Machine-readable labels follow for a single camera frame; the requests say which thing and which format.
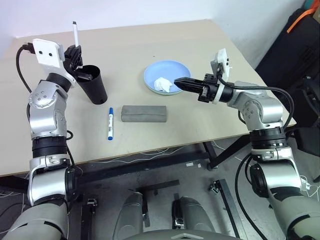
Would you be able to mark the white black-capped marker pen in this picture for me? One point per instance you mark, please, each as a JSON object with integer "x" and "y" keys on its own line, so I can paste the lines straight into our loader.
{"x": 75, "y": 35}

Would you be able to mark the short black floor strip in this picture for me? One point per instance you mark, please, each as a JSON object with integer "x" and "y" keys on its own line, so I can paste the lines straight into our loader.
{"x": 160, "y": 185}

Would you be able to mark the grey right robot leg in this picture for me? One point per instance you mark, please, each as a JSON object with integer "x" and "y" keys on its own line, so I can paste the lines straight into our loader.
{"x": 195, "y": 215}

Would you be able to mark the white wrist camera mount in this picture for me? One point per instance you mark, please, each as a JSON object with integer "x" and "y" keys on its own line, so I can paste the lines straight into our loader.
{"x": 45, "y": 55}
{"x": 222, "y": 58}

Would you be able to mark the grey eraser block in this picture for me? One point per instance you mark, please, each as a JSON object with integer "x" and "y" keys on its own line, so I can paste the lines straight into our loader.
{"x": 143, "y": 114}

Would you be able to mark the large black case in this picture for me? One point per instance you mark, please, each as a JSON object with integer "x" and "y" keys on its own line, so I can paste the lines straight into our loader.
{"x": 295, "y": 55}

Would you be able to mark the blue plastic plate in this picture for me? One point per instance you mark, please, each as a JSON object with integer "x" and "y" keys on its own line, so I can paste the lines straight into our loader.
{"x": 165, "y": 71}

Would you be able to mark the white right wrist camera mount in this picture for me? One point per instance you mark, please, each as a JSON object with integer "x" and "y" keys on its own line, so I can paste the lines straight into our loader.
{"x": 222, "y": 58}

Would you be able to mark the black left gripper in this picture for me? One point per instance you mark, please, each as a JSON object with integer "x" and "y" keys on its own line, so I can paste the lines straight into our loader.
{"x": 72, "y": 68}

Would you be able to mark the white tissue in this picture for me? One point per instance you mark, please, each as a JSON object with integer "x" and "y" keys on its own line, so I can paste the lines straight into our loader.
{"x": 162, "y": 84}

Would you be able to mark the small metal floor bracket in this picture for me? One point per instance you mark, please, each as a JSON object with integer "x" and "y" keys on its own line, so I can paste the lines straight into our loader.
{"x": 215, "y": 187}

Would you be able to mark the black table frame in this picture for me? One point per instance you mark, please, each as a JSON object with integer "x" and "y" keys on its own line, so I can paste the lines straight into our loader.
{"x": 150, "y": 164}

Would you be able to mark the long black floor bar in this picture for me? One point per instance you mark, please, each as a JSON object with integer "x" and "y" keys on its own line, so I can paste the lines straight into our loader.
{"x": 230, "y": 207}

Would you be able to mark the black plastic cup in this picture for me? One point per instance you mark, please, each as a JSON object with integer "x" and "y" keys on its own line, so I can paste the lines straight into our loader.
{"x": 96, "y": 90}

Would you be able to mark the blue whiteboard marker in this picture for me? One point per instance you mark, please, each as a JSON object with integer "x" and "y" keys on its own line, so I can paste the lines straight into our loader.
{"x": 110, "y": 125}

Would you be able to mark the grey left robot leg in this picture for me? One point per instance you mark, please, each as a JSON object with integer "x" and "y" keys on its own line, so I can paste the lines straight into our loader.
{"x": 130, "y": 212}

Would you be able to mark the grey robot torso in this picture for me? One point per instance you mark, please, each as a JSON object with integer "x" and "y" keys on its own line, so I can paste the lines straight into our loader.
{"x": 185, "y": 236}

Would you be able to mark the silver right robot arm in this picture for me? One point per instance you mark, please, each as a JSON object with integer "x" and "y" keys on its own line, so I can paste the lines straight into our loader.
{"x": 265, "y": 110}

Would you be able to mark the grey robot leg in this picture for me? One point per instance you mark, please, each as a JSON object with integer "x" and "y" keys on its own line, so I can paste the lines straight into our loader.
{"x": 195, "y": 215}
{"x": 130, "y": 212}

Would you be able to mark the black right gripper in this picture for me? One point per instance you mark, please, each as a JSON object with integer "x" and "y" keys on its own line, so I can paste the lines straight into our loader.
{"x": 210, "y": 91}

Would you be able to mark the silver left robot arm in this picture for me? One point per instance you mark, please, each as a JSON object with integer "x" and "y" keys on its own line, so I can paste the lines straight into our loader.
{"x": 45, "y": 117}

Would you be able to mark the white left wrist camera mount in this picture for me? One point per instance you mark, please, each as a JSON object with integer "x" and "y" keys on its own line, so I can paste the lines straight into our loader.
{"x": 45, "y": 55}

